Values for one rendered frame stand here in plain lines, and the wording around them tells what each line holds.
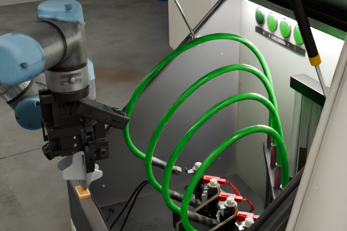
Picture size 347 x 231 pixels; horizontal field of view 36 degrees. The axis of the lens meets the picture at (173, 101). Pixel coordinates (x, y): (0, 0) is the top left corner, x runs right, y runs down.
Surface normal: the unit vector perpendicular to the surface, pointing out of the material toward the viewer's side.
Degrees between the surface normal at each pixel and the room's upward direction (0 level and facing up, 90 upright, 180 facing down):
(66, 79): 90
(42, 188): 0
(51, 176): 0
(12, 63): 90
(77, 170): 93
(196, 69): 90
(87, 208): 0
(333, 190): 76
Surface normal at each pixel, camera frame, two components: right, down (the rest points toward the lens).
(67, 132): 0.39, 0.37
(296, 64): -0.92, 0.18
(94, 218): -0.02, -0.91
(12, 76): -0.40, 0.36
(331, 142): -0.90, -0.04
